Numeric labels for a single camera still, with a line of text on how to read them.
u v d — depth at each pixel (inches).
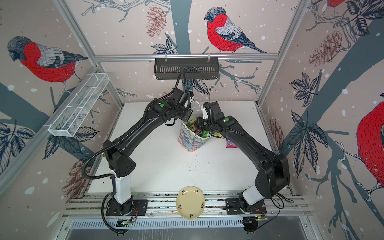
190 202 29.7
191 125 35.3
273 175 16.1
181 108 26.2
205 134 31.5
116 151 18.6
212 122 23.9
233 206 28.7
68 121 28.1
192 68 41.9
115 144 18.5
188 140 32.1
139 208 28.7
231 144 37.4
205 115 28.6
